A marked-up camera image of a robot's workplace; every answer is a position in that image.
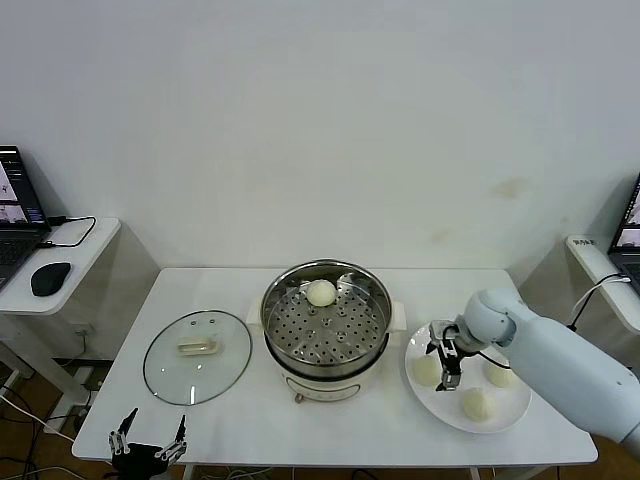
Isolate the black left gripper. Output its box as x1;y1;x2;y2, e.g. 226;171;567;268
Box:
108;407;189;480

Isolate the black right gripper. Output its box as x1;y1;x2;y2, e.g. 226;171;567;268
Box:
426;326;470;394

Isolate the white steamed baozi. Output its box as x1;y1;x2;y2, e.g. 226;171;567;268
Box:
305;278;336;308
412;356;444;387
460;388;496;420
485;360;521;387

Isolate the round glass pot lid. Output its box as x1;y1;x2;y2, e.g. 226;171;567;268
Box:
142;309;254;406

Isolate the stainless steel steamer basket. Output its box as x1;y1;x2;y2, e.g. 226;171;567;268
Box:
245;258;408;369

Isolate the white round plate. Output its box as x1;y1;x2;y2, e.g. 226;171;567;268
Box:
403;319;533;434

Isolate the cream electric cooking pot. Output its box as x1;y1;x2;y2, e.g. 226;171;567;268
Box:
263;324;401;405

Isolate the white side table with label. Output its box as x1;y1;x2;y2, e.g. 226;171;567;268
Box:
565;234;640;334

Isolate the black computer mouse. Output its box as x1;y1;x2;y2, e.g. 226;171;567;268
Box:
29;260;72;297

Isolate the white side table with mouse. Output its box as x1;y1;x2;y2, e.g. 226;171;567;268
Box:
0;216;123;416

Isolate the dark laptop without mouse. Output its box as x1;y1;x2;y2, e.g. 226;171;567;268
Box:
607;172;640;296

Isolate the black laptop with mouse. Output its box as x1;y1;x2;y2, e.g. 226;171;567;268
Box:
0;145;53;291

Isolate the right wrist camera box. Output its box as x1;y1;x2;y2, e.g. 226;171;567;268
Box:
429;319;457;342

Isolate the white floor cable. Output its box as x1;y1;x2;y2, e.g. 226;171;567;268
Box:
0;387;76;444

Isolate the white and black hanging cable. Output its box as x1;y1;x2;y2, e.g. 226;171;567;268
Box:
567;273;632;331

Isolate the black laptop power cable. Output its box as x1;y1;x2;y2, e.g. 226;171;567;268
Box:
38;215;97;249

